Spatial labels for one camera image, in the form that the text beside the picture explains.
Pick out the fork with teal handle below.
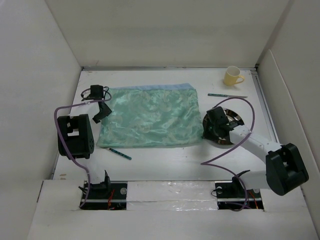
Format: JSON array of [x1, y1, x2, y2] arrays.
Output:
[[108, 148, 132, 161]]

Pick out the silver table knife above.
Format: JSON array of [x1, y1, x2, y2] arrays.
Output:
[[207, 93, 247, 99]]

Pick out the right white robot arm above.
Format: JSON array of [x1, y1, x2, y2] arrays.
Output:
[[203, 106, 309, 197]]

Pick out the green patterned cloth napkin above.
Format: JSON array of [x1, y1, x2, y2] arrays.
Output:
[[97, 83, 203, 148]]

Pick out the dark rimmed cream plate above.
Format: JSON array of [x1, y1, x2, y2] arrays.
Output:
[[203, 107, 244, 146]]

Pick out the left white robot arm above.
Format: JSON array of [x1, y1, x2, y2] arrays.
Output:
[[53, 84, 112, 186]]

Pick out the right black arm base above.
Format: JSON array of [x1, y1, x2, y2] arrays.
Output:
[[211, 170, 268, 212]]

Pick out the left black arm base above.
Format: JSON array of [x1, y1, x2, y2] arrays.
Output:
[[78, 170, 128, 211]]

